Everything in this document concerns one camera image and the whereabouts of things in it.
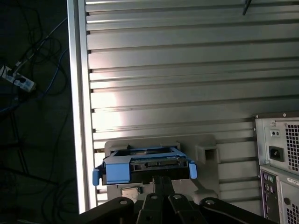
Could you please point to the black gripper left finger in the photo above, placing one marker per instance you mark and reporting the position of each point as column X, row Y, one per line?
column 150, row 210

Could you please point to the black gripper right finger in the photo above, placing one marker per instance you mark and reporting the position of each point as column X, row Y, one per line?
column 185, row 210

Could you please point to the hard disk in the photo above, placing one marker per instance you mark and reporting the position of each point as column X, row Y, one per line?
column 116, row 172

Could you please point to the silver CPU chip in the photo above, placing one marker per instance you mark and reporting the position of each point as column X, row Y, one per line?
column 129, row 192

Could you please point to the grey parts rack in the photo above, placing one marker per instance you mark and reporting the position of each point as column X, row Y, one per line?
column 203, row 141

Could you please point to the black open PC case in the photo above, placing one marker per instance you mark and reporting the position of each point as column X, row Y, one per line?
column 289, row 182

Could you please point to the grey power supply unit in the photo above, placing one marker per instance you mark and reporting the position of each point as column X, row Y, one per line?
column 279, row 140

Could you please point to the white power strip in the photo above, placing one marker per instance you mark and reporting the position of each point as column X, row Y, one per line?
column 23, row 81

